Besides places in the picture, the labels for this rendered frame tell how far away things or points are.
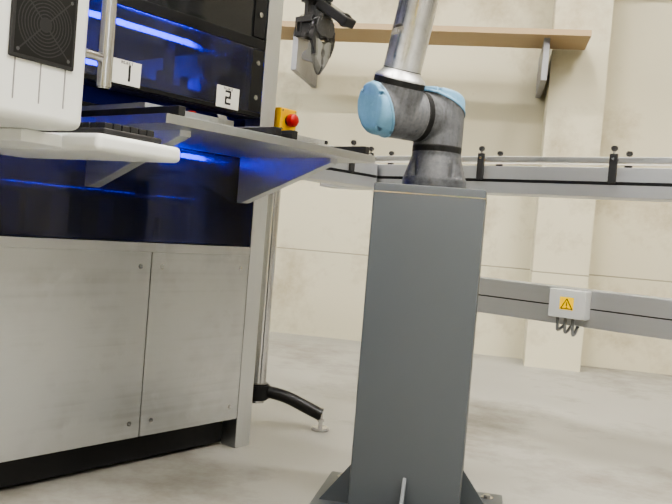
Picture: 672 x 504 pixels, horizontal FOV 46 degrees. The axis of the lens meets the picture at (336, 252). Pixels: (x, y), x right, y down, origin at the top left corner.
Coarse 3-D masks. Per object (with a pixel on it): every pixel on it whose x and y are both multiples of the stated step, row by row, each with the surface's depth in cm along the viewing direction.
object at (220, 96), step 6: (222, 90) 219; (228, 90) 221; (234, 90) 222; (216, 96) 217; (222, 96) 219; (228, 96) 221; (234, 96) 223; (216, 102) 218; (222, 102) 219; (228, 102) 221; (234, 102) 223; (228, 108) 221; (234, 108) 223
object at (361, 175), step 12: (324, 144) 276; (336, 168) 277; (348, 168) 282; (360, 168) 288; (372, 168) 293; (312, 180) 280; (324, 180) 274; (336, 180) 278; (348, 180) 283; (360, 180) 288; (372, 180) 294
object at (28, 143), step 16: (0, 128) 130; (16, 128) 128; (0, 144) 138; (16, 144) 135; (32, 144) 132; (48, 144) 132; (64, 144) 133; (80, 144) 131; (96, 144) 130; (112, 144) 132; (128, 144) 135; (144, 144) 138; (160, 144) 142; (112, 160) 153; (128, 160) 149; (144, 160) 145; (160, 160) 142; (176, 160) 145
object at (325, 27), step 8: (304, 0) 210; (312, 0) 209; (328, 0) 210; (312, 8) 209; (304, 16) 208; (312, 16) 206; (320, 16) 206; (328, 16) 208; (296, 24) 210; (304, 24) 209; (312, 24) 206; (320, 24) 206; (328, 24) 208; (296, 32) 210; (304, 32) 208; (320, 32) 206; (328, 32) 209; (328, 40) 209
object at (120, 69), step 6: (114, 60) 191; (120, 60) 193; (114, 66) 191; (120, 66) 193; (126, 66) 194; (132, 66) 195; (138, 66) 197; (114, 72) 192; (120, 72) 193; (126, 72) 194; (132, 72) 196; (138, 72) 197; (114, 78) 192; (120, 78) 193; (126, 78) 194; (132, 78) 196; (138, 78) 197; (126, 84) 195; (132, 84) 196; (138, 84) 197
